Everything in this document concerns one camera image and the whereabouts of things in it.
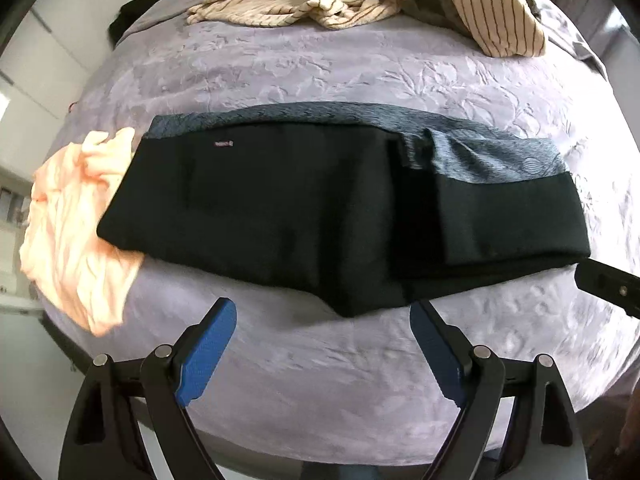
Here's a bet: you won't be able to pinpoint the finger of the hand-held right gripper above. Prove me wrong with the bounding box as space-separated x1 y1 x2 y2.
574 258 640 319

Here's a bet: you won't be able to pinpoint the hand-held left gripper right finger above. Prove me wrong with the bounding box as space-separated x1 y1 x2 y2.
408 299 584 480

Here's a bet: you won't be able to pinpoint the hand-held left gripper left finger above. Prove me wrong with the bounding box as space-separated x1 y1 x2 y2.
59 297 237 480

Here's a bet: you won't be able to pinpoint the black pants with blue pattern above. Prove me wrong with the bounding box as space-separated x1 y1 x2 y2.
96 102 592 319

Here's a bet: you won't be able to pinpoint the lavender bed blanket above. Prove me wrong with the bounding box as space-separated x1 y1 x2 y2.
37 0 640 467

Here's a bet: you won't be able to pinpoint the orange garment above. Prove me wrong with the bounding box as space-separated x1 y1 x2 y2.
19 127 147 337

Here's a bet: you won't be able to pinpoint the white wardrobe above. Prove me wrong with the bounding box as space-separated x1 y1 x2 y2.
0 5 126 171

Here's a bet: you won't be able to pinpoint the black cloth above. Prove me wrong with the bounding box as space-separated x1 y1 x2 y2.
107 0 172 50

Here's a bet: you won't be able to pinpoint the cream striped garment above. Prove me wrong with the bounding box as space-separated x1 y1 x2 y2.
187 0 547 59

